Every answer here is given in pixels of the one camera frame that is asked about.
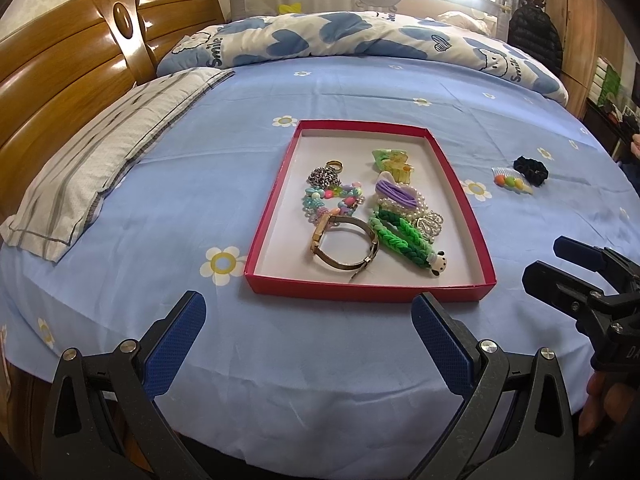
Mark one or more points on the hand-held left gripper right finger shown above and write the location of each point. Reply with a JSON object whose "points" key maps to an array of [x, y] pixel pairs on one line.
{"points": [[440, 345]]}

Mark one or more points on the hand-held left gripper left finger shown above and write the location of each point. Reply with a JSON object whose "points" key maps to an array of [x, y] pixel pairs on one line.
{"points": [[175, 345]]}

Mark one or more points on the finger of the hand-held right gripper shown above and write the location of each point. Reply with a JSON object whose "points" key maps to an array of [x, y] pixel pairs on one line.
{"points": [[570, 249], [555, 287]]}

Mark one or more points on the comb clip with coloured beads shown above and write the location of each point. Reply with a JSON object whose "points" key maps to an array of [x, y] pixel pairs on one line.
{"points": [[510, 182]]}

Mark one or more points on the black scrunchie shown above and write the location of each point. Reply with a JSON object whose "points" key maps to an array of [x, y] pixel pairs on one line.
{"points": [[522, 165]]}

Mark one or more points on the red shallow cardboard tray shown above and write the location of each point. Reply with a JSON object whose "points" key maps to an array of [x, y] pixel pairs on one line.
{"points": [[280, 240]]}

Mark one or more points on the yellow-green hair claw clip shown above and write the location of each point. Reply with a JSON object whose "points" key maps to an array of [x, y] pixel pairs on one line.
{"points": [[392, 162]]}

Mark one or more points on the person's right hand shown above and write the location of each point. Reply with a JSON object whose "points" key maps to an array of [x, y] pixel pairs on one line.
{"points": [[592, 405]]}

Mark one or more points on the blue floral bed sheet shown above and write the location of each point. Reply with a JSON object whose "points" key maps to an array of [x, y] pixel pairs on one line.
{"points": [[350, 360]]}

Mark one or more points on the gold wrist watch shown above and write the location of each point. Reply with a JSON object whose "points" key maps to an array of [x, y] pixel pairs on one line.
{"points": [[320, 232]]}

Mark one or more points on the green and white boxes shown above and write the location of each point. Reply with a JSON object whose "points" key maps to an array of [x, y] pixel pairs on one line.
{"points": [[607, 82]]}

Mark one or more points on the white striped pillow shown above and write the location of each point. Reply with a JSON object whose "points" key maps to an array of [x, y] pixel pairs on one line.
{"points": [[100, 160]]}

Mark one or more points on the black quilted jacket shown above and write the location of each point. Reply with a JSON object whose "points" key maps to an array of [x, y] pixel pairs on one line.
{"points": [[537, 35]]}

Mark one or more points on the wooden wardrobe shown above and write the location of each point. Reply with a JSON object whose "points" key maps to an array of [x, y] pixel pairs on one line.
{"points": [[575, 10]]}

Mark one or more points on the blue heart print duvet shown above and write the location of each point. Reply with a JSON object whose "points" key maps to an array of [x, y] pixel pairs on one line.
{"points": [[350, 35]]}

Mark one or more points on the wooden headboard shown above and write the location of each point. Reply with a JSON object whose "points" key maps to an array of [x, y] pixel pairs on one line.
{"points": [[60, 60]]}

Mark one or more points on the small yellow toy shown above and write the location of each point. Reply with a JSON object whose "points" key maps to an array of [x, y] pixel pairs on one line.
{"points": [[290, 7]]}

